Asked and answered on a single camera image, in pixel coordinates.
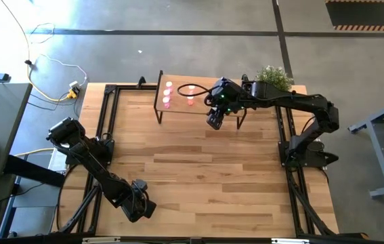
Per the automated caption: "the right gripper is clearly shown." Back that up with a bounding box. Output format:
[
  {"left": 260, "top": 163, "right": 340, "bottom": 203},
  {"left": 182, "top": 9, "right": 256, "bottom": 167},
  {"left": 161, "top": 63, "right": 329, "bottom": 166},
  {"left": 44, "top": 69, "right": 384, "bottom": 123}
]
[{"left": 204, "top": 77, "right": 247, "bottom": 131}]

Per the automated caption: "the potted green plant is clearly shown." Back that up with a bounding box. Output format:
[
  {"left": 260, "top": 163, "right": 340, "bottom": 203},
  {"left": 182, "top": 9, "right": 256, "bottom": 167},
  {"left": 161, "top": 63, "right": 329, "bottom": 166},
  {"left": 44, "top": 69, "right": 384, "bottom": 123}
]
[{"left": 255, "top": 65, "right": 294, "bottom": 92}]

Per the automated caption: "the white box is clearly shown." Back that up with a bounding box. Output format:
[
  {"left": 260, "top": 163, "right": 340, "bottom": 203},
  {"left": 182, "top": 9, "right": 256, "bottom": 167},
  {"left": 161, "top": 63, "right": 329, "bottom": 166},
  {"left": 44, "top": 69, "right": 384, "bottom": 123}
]
[{"left": 47, "top": 148, "right": 69, "bottom": 174}]

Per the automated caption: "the black mat striped edge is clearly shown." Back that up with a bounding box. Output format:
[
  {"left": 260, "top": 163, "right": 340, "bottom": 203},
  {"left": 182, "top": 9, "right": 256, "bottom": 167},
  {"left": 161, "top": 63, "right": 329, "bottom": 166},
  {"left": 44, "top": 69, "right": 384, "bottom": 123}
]
[{"left": 325, "top": 0, "right": 384, "bottom": 32}]

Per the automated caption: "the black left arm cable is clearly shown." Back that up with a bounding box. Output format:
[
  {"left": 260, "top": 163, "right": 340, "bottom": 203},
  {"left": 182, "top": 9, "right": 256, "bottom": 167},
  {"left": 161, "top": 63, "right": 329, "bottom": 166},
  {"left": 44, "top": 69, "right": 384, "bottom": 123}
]
[{"left": 140, "top": 189, "right": 151, "bottom": 213}]

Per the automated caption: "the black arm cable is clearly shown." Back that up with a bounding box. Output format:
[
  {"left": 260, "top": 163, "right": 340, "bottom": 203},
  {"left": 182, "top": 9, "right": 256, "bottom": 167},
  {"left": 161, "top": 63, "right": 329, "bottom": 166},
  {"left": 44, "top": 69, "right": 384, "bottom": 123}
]
[
  {"left": 140, "top": 189, "right": 151, "bottom": 213},
  {"left": 177, "top": 83, "right": 218, "bottom": 98}
]

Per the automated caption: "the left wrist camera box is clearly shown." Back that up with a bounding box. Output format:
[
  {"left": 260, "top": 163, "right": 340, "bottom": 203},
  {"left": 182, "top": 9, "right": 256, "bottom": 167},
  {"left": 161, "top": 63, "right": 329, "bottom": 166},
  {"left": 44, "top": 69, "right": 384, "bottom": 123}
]
[{"left": 131, "top": 179, "right": 149, "bottom": 193}]

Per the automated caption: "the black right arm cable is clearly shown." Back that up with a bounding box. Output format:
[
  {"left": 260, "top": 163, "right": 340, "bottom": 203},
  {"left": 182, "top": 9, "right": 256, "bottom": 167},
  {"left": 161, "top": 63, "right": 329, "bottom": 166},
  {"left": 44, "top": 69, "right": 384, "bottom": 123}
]
[{"left": 177, "top": 83, "right": 218, "bottom": 98}]

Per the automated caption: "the silver metal bracket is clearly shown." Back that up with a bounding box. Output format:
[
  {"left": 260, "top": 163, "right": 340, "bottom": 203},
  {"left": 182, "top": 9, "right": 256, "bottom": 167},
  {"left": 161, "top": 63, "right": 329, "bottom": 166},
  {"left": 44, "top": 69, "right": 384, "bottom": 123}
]
[
  {"left": 82, "top": 237, "right": 121, "bottom": 244},
  {"left": 272, "top": 238, "right": 310, "bottom": 244}
]

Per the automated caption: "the white floor cable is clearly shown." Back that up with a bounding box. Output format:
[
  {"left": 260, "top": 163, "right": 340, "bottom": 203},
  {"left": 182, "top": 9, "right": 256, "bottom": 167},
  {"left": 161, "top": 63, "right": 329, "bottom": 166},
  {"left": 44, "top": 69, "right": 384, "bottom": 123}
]
[{"left": 28, "top": 22, "right": 89, "bottom": 87}]

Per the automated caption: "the blue-grey metal desk frame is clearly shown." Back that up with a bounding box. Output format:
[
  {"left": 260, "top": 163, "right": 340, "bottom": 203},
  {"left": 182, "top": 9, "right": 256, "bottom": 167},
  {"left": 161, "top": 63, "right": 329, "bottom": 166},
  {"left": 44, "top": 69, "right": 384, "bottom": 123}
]
[{"left": 347, "top": 94, "right": 384, "bottom": 198}]

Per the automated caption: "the yellow floor cable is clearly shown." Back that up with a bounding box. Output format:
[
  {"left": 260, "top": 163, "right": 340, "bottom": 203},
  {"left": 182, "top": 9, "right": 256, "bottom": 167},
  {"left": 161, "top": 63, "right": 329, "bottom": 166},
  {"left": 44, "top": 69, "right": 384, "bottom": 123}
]
[{"left": 0, "top": 0, "right": 77, "bottom": 102}]

